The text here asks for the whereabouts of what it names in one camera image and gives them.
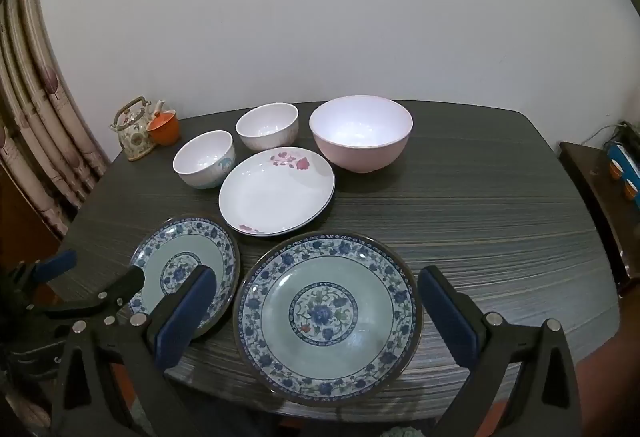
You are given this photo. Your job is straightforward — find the floral ceramic teapot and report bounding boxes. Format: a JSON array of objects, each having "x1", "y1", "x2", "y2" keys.
[{"x1": 110, "y1": 97, "x2": 163, "y2": 162}]

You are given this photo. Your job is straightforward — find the white bowl with pale pattern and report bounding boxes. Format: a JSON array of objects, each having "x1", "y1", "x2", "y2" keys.
[{"x1": 236, "y1": 103, "x2": 300, "y2": 152}]

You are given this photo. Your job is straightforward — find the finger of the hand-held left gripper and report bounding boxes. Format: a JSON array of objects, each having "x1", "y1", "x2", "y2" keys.
[
  {"x1": 20, "y1": 249, "x2": 78, "y2": 305},
  {"x1": 30, "y1": 264, "x2": 146, "y2": 323}
]

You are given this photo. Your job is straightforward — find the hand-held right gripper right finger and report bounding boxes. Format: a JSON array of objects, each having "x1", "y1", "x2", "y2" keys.
[{"x1": 417, "y1": 265, "x2": 583, "y2": 437}]

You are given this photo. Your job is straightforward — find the beige patterned curtain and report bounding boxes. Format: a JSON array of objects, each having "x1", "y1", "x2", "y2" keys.
[{"x1": 0, "y1": 0, "x2": 111, "y2": 238}]

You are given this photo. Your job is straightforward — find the blue box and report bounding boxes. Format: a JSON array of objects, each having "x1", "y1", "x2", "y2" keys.
[{"x1": 605, "y1": 142, "x2": 640, "y2": 208}]

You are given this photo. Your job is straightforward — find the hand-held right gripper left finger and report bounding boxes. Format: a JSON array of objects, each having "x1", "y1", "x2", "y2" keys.
[{"x1": 47, "y1": 264, "x2": 218, "y2": 437}]

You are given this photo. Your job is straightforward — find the small blue floral plate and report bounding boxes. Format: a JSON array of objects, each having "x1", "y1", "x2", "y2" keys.
[{"x1": 129, "y1": 216, "x2": 242, "y2": 340}]

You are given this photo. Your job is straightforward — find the white bowl with blue print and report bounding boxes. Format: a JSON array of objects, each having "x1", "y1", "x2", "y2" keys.
[{"x1": 173, "y1": 130, "x2": 236, "y2": 190}]

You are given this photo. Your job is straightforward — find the dark wooden side cabinet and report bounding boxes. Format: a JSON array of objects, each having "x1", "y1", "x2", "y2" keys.
[{"x1": 557, "y1": 142, "x2": 640, "y2": 300}]

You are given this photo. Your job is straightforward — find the white plate with pink flowers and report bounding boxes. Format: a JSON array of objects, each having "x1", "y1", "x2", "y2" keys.
[{"x1": 218, "y1": 147, "x2": 336, "y2": 237}]

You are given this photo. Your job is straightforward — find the large pink bowl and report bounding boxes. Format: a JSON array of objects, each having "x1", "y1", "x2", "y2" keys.
[{"x1": 308, "y1": 95, "x2": 414, "y2": 174}]

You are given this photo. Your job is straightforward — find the thin cable on cabinet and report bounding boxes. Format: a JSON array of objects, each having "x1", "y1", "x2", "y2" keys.
[{"x1": 582, "y1": 121, "x2": 628, "y2": 152}]

